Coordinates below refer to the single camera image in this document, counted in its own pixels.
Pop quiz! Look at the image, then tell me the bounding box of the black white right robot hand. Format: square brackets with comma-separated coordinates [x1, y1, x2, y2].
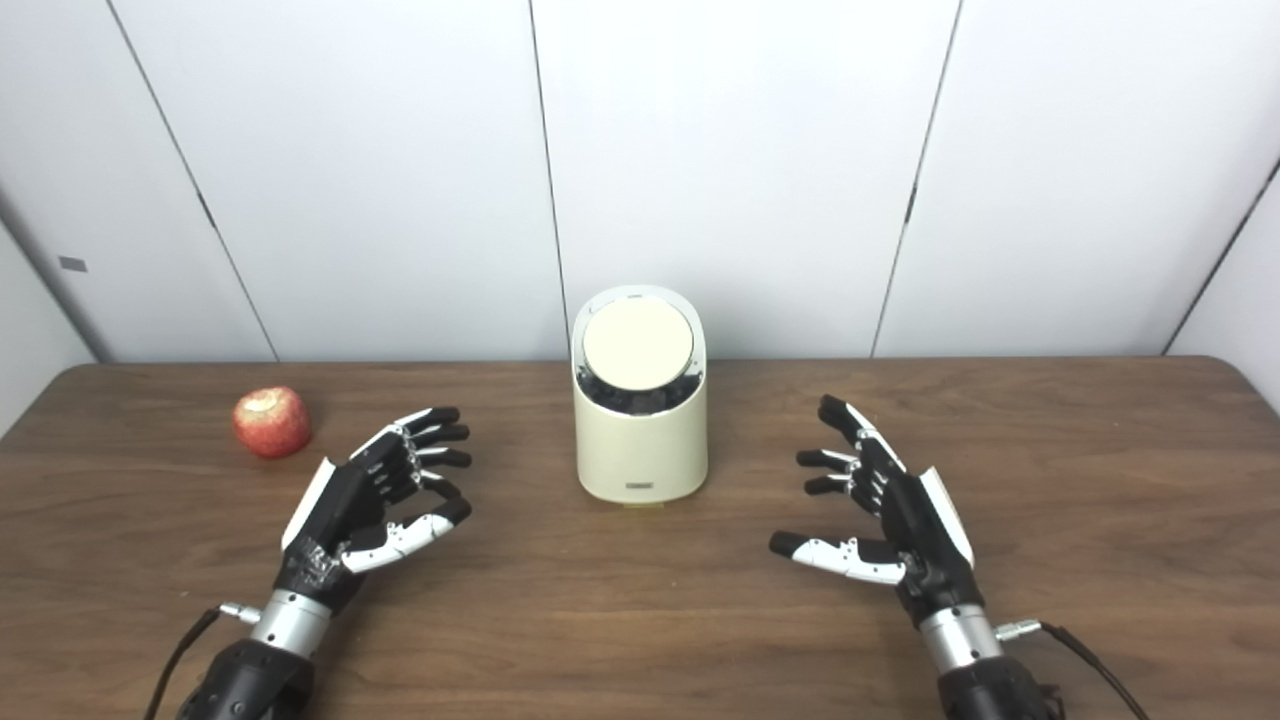
[768, 394, 986, 626]

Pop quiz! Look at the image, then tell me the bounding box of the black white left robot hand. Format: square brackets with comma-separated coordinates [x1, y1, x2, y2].
[274, 405, 473, 613]

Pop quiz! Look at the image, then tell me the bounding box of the red apple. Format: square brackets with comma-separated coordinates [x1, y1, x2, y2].
[233, 387, 313, 460]

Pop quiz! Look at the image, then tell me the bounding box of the cream round bin lid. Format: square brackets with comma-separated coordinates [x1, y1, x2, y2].
[583, 297, 694, 392]

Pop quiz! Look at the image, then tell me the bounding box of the cream-colored bin body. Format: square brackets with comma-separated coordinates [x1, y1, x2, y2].
[571, 285, 709, 509]

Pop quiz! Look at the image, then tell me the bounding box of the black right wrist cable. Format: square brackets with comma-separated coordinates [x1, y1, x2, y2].
[996, 620, 1151, 720]

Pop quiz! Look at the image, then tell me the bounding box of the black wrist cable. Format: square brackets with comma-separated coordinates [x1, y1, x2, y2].
[143, 602, 263, 720]
[996, 620, 1151, 720]

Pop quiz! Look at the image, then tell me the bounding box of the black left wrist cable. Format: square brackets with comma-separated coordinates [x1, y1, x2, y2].
[143, 602, 263, 720]

